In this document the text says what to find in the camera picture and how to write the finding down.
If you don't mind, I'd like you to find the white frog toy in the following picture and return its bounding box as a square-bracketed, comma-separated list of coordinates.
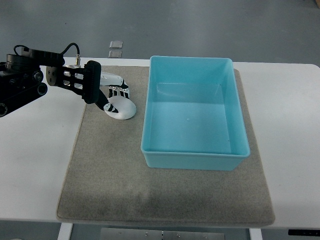
[103, 95, 137, 120]

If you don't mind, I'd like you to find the metal table base plate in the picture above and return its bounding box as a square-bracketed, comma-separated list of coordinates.
[99, 228, 226, 240]

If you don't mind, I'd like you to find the black table control panel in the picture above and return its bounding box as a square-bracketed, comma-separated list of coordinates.
[288, 229, 320, 237]

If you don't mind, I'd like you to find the blue plastic box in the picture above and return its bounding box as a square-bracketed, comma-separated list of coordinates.
[141, 56, 251, 171]

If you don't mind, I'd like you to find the lower metal floor plate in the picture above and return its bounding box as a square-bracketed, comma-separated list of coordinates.
[108, 50, 122, 59]

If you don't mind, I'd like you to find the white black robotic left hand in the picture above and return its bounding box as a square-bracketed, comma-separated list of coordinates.
[95, 72, 130, 114]

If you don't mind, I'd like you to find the grey felt mat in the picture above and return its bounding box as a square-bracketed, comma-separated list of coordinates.
[56, 66, 275, 228]

